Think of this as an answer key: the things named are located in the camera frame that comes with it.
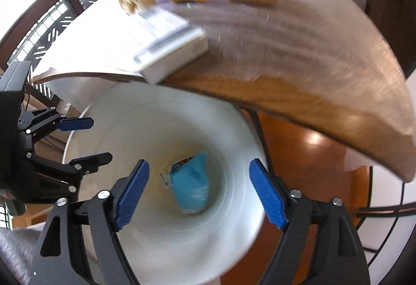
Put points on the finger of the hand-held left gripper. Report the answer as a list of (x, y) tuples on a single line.
[(91, 163), (74, 124)]

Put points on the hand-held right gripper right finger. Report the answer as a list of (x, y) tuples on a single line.
[(266, 194)]

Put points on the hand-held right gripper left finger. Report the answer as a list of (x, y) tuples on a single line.
[(130, 194)]

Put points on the blue plastic packet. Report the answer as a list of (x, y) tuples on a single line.
[(191, 187)]

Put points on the white round bin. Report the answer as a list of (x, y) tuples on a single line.
[(162, 109)]

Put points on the black metal table leg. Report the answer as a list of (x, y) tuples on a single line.
[(260, 129)]

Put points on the grey woven cushion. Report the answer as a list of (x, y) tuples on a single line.
[(16, 255)]

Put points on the white cardboard box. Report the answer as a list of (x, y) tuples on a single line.
[(175, 54)]

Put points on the clear plastic table cover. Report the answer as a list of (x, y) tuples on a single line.
[(292, 44)]

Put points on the dark wooden cabinet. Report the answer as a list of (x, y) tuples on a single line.
[(386, 12)]

